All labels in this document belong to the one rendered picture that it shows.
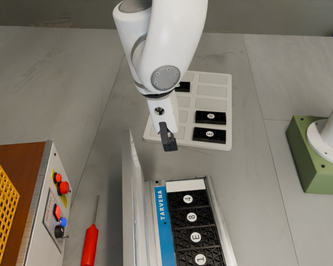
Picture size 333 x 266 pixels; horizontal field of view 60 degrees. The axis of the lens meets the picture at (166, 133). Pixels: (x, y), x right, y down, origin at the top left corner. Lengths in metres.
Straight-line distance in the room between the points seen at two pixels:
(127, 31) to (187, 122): 0.52
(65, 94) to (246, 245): 0.79
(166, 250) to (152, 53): 0.43
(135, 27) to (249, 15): 2.33
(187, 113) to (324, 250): 0.54
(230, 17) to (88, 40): 1.58
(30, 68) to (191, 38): 0.99
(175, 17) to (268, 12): 2.40
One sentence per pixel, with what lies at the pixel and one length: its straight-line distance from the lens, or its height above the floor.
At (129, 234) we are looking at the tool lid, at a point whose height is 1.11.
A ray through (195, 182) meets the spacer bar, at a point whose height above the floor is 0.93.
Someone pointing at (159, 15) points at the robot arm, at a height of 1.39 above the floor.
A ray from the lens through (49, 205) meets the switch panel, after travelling 0.62.
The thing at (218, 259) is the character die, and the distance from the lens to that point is 0.68.
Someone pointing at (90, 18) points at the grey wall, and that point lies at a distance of 2.88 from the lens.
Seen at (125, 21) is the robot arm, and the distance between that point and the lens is 0.48.
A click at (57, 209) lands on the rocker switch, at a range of 0.65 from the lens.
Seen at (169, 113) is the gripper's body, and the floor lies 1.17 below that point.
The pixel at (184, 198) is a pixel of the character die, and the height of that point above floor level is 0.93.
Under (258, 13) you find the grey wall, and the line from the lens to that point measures 2.78.
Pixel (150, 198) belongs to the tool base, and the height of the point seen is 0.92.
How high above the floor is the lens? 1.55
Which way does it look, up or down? 45 degrees down
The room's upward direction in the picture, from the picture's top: straight up
